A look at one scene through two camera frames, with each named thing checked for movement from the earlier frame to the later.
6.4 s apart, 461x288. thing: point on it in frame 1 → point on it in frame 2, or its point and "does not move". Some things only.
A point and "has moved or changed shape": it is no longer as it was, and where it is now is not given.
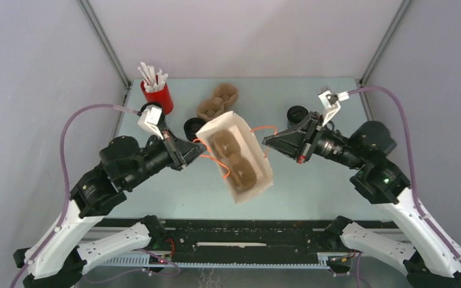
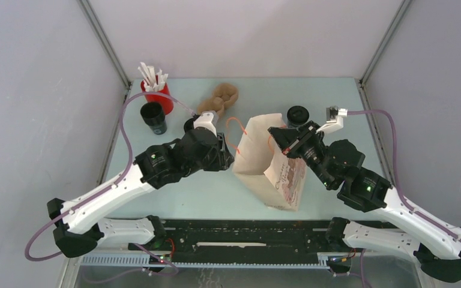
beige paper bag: x=237 y=156 has moved or changed shape
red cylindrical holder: x=163 y=97 does not move
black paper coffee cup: x=289 y=125 does not move
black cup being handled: x=296 y=113 does not move
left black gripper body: x=158 y=155 → x=217 y=159
